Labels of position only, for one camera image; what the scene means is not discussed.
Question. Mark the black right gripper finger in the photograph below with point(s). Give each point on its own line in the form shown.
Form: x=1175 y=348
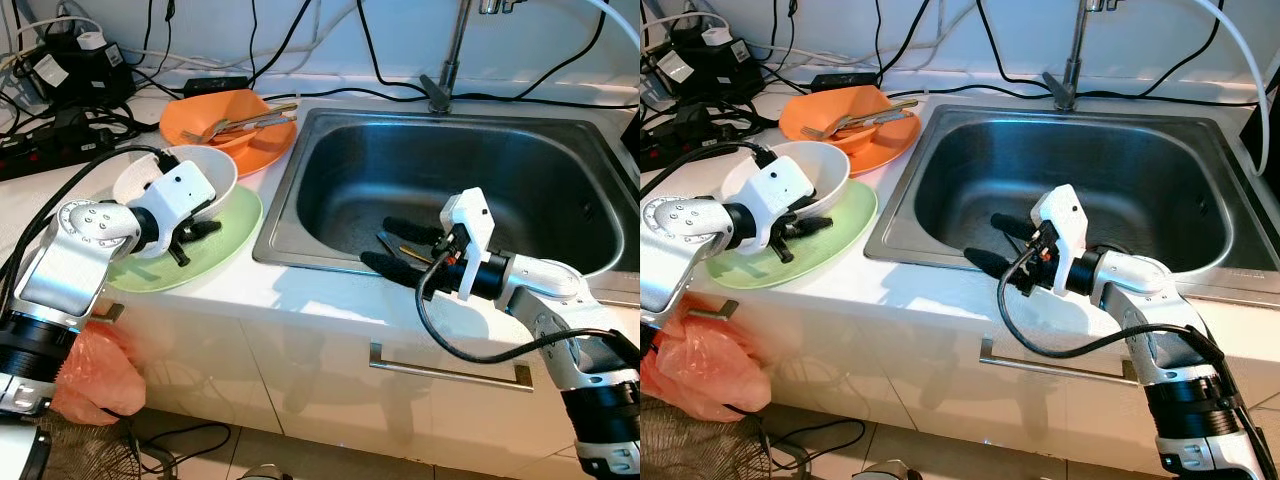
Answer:
x=995 y=264
x=1015 y=228
x=398 y=270
x=412 y=232

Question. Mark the gold chopstick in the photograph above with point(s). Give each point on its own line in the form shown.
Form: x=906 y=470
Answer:
x=415 y=253

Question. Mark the green plate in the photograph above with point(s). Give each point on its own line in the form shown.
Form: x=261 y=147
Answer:
x=225 y=255
x=840 y=250

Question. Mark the white bowl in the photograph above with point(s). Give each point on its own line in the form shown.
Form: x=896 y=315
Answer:
x=830 y=165
x=215 y=170

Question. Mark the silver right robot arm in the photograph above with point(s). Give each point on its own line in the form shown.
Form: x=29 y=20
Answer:
x=1150 y=285
x=550 y=285

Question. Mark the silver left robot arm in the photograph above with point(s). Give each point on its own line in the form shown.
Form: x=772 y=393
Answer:
x=680 y=235
x=80 y=240

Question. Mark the stainless steel kitchen sink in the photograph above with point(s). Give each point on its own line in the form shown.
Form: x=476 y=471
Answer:
x=1100 y=165
x=480 y=170

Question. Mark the white kitchen cabinet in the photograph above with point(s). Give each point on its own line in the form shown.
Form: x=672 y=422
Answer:
x=300 y=380
x=900 y=380

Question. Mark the black kitchen appliance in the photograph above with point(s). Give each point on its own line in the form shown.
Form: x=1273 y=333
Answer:
x=1265 y=150

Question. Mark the metal fork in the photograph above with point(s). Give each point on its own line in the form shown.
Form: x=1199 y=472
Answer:
x=240 y=127
x=860 y=123

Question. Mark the orange bowl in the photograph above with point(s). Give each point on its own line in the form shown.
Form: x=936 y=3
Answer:
x=190 y=112
x=805 y=108

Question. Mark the black power strip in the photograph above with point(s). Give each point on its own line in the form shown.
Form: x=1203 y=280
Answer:
x=690 y=140
x=50 y=150

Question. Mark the metal spoon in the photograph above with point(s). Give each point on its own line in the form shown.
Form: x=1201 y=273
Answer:
x=890 y=105
x=270 y=108

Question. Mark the orange plastic bag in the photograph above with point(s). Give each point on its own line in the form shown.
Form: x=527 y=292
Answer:
x=700 y=360
x=100 y=375

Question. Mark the black power adapter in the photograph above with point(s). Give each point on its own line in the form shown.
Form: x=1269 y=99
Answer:
x=840 y=82
x=215 y=85

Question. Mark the black charger box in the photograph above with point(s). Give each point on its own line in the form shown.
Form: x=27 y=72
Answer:
x=720 y=70
x=90 y=75

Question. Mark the steel gooseneck faucet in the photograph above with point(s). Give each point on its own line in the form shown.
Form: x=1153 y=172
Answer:
x=452 y=60
x=1075 y=60

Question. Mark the white plug adapter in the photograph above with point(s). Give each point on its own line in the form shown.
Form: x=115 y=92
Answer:
x=718 y=36
x=90 y=40

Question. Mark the metal fan guard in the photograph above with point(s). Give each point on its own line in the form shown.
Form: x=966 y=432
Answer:
x=700 y=450
x=90 y=455

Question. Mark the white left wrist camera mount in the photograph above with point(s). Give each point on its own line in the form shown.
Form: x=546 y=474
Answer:
x=780 y=185
x=180 y=190

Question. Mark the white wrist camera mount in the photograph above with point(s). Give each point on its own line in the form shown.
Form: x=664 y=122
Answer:
x=780 y=185
x=180 y=190
x=470 y=215
x=1060 y=210

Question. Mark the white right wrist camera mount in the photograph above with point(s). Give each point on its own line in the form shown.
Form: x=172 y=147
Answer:
x=1060 y=210
x=470 y=215

